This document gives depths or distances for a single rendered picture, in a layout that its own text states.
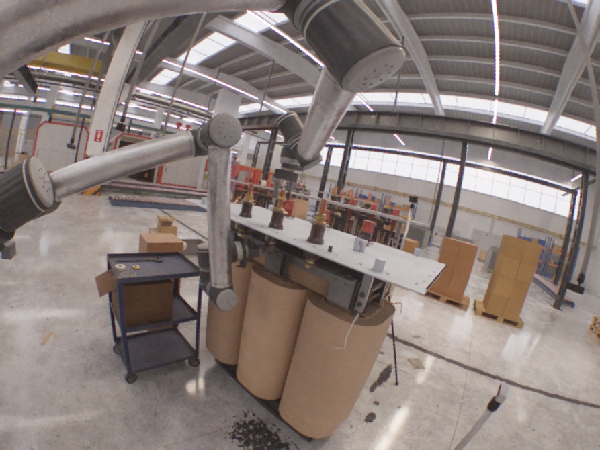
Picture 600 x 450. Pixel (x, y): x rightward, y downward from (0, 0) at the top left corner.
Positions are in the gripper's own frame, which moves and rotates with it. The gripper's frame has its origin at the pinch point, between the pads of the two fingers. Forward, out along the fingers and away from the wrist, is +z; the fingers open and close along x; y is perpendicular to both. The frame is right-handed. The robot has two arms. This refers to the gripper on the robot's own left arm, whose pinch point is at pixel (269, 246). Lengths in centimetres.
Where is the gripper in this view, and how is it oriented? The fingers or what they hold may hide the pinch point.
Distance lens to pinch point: 136.4
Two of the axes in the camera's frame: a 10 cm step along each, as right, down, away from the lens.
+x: -4.9, -2.2, 8.4
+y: 0.3, -9.7, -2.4
